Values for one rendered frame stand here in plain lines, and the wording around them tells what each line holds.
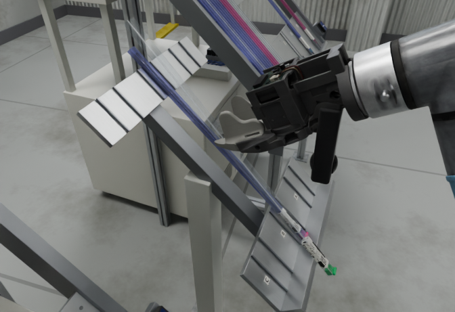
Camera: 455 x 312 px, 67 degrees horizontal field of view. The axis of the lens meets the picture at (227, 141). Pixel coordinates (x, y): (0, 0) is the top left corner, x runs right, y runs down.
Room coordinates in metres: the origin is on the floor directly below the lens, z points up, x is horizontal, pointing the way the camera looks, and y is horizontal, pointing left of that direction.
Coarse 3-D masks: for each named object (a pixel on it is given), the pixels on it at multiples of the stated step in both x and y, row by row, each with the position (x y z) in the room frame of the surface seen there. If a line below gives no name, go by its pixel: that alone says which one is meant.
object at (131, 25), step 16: (144, 32) 0.46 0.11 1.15; (144, 48) 0.45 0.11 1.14; (160, 64) 0.44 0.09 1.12; (176, 80) 0.43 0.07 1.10; (192, 96) 0.43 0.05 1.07; (208, 112) 0.42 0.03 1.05; (208, 128) 0.41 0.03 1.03; (240, 160) 0.39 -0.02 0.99; (256, 176) 0.39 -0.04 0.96; (272, 192) 0.38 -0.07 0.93; (288, 224) 0.36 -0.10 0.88; (304, 240) 0.35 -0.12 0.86
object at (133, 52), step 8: (136, 56) 0.59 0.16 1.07; (144, 64) 0.58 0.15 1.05; (152, 72) 0.58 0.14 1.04; (160, 80) 0.57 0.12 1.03; (168, 88) 0.57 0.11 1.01; (176, 96) 0.56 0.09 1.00; (176, 104) 0.56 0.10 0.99; (184, 104) 0.56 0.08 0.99; (184, 112) 0.55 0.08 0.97; (192, 112) 0.55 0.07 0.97; (192, 120) 0.55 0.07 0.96; (200, 120) 0.55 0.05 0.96; (200, 128) 0.54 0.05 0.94; (208, 136) 0.53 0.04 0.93; (224, 152) 0.52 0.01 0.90; (232, 160) 0.51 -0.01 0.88
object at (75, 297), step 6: (72, 294) 0.26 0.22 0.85; (78, 294) 0.26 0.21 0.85; (72, 300) 0.25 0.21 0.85; (78, 300) 0.25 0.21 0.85; (84, 300) 0.26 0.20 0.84; (66, 306) 0.24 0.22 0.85; (72, 306) 0.25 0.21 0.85; (78, 306) 0.25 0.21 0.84; (84, 306) 0.25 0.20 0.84; (90, 306) 0.25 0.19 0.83
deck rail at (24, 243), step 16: (0, 208) 0.31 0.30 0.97; (0, 224) 0.30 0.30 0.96; (16, 224) 0.30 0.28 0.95; (0, 240) 0.31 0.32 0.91; (16, 240) 0.29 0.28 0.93; (32, 240) 0.29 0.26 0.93; (16, 256) 0.30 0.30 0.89; (32, 256) 0.28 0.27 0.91; (48, 256) 0.28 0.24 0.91; (48, 272) 0.28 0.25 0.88; (64, 272) 0.27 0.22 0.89; (80, 272) 0.28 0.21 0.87; (64, 288) 0.27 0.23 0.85; (80, 288) 0.26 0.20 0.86; (96, 288) 0.27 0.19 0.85; (96, 304) 0.25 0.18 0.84; (112, 304) 0.26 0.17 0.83
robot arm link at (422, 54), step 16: (416, 32) 0.34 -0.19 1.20; (432, 32) 0.32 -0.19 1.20; (448, 32) 0.31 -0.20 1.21; (400, 48) 0.32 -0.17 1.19; (416, 48) 0.31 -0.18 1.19; (432, 48) 0.30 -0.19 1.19; (448, 48) 0.30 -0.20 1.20; (400, 64) 0.31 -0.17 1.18; (416, 64) 0.30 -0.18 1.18; (432, 64) 0.29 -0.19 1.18; (448, 64) 0.29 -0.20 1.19; (400, 80) 0.30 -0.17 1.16; (416, 80) 0.29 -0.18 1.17; (432, 80) 0.29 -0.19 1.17; (448, 80) 0.28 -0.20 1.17; (416, 96) 0.29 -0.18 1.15; (432, 96) 0.29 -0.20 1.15; (448, 96) 0.28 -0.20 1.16; (432, 112) 0.29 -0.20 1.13
